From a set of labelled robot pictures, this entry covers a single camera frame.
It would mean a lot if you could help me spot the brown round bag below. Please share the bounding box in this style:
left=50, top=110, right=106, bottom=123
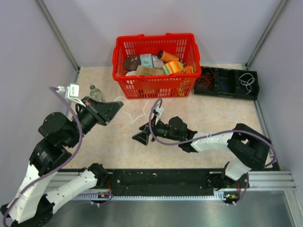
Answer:
left=124, top=55, right=141, bottom=72

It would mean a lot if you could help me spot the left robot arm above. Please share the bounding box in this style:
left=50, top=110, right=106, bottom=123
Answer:
left=0, top=97, right=124, bottom=227

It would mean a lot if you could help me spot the striped yellow green sponge pack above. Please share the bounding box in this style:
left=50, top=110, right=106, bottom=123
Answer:
left=162, top=61, right=185, bottom=75

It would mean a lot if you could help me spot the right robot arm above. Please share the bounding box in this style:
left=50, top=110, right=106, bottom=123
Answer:
left=132, top=116, right=272, bottom=189

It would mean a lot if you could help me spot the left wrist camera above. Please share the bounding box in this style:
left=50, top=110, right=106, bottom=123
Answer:
left=57, top=83, right=80, bottom=101

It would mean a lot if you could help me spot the brown cardboard box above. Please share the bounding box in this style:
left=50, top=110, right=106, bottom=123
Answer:
left=135, top=65, right=164, bottom=76

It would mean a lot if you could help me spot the clear plastic bottle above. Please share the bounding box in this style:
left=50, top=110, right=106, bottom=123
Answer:
left=90, top=85, right=105, bottom=102

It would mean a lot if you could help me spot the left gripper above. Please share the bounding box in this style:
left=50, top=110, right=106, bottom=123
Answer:
left=66, top=95, right=125, bottom=147

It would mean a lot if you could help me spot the teal small box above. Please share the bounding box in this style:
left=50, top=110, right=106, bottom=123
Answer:
left=140, top=53, right=153, bottom=68

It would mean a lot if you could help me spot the red wire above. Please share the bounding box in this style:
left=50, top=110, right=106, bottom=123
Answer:
left=197, top=72, right=216, bottom=90
left=197, top=73, right=216, bottom=91

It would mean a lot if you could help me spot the black three-compartment bin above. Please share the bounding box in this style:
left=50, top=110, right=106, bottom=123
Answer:
left=194, top=66, right=260, bottom=101

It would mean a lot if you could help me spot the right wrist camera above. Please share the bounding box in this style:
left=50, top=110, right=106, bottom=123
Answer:
left=152, top=104, right=164, bottom=118

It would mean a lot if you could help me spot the white grey small box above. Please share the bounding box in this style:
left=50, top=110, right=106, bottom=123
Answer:
left=152, top=55, right=164, bottom=69

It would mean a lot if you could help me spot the white wire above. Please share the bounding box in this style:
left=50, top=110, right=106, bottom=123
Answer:
left=239, top=72, right=256, bottom=96
left=114, top=96, right=152, bottom=131

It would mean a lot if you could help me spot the red plastic shopping basket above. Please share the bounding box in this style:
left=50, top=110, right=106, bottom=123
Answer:
left=112, top=33, right=201, bottom=99

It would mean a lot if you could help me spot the grey slotted cable duct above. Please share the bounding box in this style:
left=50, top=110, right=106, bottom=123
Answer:
left=78, top=190, right=240, bottom=201

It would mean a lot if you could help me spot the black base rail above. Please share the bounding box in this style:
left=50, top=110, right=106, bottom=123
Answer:
left=95, top=168, right=247, bottom=197

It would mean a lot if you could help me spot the orange cylindrical can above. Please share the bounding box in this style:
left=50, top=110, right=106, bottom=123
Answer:
left=157, top=50, right=179, bottom=62

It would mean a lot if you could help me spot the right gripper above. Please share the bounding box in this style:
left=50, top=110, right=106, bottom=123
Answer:
left=133, top=115, right=181, bottom=146

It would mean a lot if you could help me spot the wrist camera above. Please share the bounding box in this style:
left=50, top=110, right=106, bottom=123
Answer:
left=152, top=104, right=164, bottom=118
left=57, top=83, right=80, bottom=101

